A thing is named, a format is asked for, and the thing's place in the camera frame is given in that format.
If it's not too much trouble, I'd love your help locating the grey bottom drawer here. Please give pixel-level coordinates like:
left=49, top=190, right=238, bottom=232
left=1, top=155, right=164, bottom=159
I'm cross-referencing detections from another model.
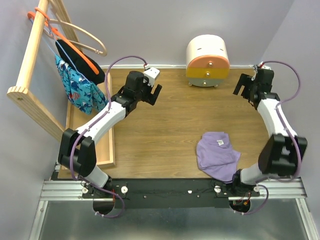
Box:
left=187, top=77, right=224, bottom=88

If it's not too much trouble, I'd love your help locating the orange top drawer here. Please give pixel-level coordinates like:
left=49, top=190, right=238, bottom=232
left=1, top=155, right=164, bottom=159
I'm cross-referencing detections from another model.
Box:
left=187, top=55, right=230, bottom=69

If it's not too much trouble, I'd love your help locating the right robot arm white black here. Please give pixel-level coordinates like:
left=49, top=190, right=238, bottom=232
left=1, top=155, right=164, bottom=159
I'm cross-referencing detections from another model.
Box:
left=230, top=66, right=308, bottom=196

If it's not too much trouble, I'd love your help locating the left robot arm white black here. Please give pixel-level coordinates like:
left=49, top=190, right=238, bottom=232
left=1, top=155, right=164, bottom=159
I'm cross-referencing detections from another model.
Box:
left=58, top=67, right=162, bottom=198

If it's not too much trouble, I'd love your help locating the orange hanger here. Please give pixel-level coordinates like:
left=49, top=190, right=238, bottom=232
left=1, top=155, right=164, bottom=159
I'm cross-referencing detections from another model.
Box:
left=34, top=7, right=99, bottom=75

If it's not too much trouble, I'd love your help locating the wooden hanger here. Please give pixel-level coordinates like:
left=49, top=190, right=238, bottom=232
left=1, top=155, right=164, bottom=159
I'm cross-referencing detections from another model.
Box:
left=42, top=0, right=108, bottom=57

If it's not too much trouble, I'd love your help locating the blue shark pattern garment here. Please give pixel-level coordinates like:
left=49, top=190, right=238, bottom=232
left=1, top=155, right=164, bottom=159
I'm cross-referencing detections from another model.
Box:
left=55, top=54, right=108, bottom=115

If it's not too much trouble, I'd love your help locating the wooden tray base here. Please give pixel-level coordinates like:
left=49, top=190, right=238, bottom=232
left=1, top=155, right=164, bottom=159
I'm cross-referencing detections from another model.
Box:
left=61, top=72, right=117, bottom=174

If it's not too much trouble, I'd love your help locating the purple cloth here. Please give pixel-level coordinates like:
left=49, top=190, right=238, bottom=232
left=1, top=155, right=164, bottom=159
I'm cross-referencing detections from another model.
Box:
left=196, top=131, right=241, bottom=183

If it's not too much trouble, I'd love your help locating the black garment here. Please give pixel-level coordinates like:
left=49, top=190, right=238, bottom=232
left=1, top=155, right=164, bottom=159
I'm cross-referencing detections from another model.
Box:
left=55, top=39, right=105, bottom=85

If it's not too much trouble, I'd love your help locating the wooden clothes rack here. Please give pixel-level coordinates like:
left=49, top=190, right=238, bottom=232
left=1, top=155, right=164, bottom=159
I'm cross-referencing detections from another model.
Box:
left=6, top=0, right=96, bottom=165

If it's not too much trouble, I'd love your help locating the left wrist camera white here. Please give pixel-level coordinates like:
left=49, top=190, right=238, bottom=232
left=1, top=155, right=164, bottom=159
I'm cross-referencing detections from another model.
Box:
left=143, top=67, right=160, bottom=88

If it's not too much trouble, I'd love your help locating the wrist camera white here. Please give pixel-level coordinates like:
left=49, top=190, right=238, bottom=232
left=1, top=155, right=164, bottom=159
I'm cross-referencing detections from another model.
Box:
left=252, top=61, right=271, bottom=75
left=143, top=67, right=160, bottom=88

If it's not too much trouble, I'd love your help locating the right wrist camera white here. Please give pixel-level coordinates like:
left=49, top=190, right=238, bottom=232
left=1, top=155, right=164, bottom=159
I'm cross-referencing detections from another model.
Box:
left=252, top=61, right=271, bottom=75

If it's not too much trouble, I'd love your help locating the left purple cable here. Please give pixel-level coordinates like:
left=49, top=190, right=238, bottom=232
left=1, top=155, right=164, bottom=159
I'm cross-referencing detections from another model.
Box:
left=69, top=55, right=148, bottom=182

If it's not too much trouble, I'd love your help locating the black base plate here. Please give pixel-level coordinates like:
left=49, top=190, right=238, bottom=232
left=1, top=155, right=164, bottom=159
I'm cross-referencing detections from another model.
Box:
left=81, top=178, right=260, bottom=214

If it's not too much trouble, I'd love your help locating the aluminium rail frame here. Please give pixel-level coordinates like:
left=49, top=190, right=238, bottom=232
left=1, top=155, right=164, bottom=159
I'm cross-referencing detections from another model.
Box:
left=28, top=144, right=312, bottom=240

